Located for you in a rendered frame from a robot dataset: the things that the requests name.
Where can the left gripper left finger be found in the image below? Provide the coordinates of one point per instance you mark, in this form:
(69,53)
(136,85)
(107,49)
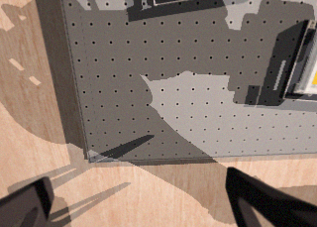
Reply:
(34,200)

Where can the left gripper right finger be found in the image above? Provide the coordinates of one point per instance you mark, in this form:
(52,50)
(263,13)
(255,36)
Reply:
(278,208)

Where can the clear plastic plate lid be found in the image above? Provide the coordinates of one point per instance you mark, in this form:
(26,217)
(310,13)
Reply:
(310,81)

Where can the grey perforated base plate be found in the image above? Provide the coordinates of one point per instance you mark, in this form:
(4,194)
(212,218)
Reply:
(198,79)

